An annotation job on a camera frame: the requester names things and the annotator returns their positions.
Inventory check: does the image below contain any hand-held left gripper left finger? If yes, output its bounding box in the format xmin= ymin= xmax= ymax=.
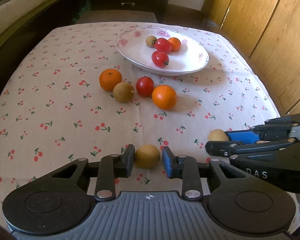
xmin=51 ymin=144 xmax=136 ymax=202

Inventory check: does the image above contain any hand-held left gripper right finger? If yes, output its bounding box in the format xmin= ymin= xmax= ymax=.
xmin=162 ymin=146 xmax=240 ymax=202

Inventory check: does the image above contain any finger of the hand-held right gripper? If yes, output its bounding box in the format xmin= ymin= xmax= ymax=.
xmin=225 ymin=114 xmax=300 ymax=144
xmin=205 ymin=137 xmax=300 ymax=158

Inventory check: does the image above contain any white floral plate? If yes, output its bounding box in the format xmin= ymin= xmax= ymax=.
xmin=115 ymin=26 xmax=210 ymax=76

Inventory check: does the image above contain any red tomato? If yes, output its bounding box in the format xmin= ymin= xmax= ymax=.
xmin=151 ymin=51 xmax=170 ymax=68
xmin=136 ymin=76 xmax=155 ymax=97
xmin=154 ymin=38 xmax=172 ymax=53

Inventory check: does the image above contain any orange mandarin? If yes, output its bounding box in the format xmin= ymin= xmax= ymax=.
xmin=99 ymin=68 xmax=123 ymax=92
xmin=168 ymin=37 xmax=182 ymax=52
xmin=152 ymin=85 xmax=178 ymax=110

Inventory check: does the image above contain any cherry print tablecloth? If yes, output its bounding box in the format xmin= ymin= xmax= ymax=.
xmin=0 ymin=22 xmax=282 ymax=230

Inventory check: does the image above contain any wooden wardrobe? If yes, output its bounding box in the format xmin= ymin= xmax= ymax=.
xmin=202 ymin=0 xmax=300 ymax=117

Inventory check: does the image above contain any brown stool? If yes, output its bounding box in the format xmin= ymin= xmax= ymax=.
xmin=74 ymin=10 xmax=158 ymax=25

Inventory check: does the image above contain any beige mattress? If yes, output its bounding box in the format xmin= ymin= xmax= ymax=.
xmin=0 ymin=0 xmax=86 ymax=46

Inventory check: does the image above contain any dark bed frame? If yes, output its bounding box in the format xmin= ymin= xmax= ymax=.
xmin=0 ymin=0 xmax=90 ymax=114

